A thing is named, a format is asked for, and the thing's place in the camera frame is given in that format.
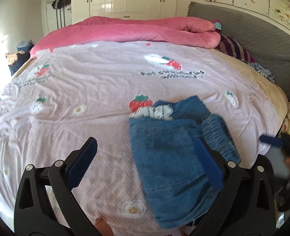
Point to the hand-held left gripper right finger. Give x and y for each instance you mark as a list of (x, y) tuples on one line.
[(208, 162)]

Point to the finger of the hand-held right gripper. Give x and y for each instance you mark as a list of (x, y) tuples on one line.
[(272, 140)]

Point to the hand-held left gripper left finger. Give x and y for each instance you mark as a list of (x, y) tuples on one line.
[(84, 162)]

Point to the blue denim pants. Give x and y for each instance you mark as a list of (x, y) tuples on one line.
[(167, 157)]

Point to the person's left hand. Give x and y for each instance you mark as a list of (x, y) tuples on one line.
[(104, 227)]

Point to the beige blanket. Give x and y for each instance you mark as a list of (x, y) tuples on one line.
[(257, 91)]

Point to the blue floral cloth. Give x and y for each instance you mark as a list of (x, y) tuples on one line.
[(261, 71)]

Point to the pink strawberry print bedsheet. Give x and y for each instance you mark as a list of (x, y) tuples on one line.
[(98, 83)]

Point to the striped maroon pillow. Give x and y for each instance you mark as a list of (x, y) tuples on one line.
[(233, 46)]

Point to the grey quilted headboard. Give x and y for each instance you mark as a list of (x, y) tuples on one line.
[(265, 36)]

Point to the dark floral cloth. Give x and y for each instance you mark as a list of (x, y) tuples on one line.
[(16, 62)]

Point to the teal patterned cloth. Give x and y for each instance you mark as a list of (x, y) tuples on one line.
[(217, 25)]

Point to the stack of folded clothes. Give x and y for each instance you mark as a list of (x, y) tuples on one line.
[(25, 46)]

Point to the pink quilt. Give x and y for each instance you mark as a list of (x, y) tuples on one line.
[(135, 30)]

